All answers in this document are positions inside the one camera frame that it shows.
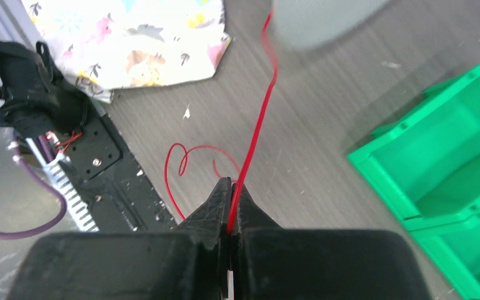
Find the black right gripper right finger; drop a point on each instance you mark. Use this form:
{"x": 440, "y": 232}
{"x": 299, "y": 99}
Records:
{"x": 270, "y": 262}

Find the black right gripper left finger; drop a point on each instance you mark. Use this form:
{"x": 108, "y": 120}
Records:
{"x": 188, "y": 262}

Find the green middle bin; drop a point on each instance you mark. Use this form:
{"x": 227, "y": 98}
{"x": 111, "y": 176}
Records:
{"x": 455, "y": 249}

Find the green bin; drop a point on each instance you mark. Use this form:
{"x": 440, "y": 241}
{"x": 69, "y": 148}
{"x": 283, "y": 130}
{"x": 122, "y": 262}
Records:
{"x": 455, "y": 249}
{"x": 426, "y": 166}

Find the green left bin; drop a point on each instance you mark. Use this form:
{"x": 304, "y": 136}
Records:
{"x": 426, "y": 166}

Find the white patterned cloth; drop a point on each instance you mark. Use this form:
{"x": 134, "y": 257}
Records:
{"x": 102, "y": 46}

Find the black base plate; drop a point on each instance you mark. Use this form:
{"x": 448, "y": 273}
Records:
{"x": 110, "y": 181}

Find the white slotted cable duct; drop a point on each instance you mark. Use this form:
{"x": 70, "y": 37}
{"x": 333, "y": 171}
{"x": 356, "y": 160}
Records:
{"x": 76, "y": 207}

